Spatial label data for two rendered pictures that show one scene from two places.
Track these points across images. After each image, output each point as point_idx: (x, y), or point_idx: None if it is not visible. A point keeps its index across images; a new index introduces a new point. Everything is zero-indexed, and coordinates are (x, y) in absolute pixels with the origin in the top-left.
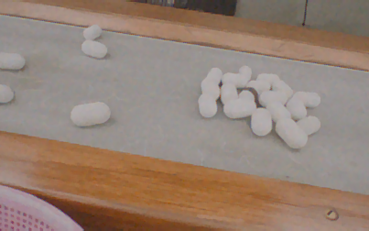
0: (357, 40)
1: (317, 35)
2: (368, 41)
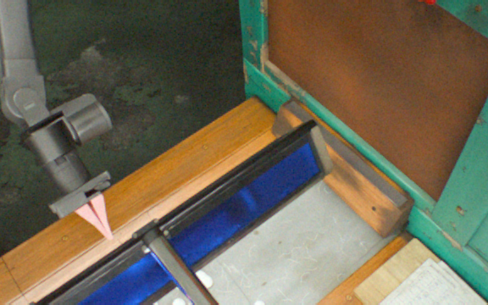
0: None
1: None
2: None
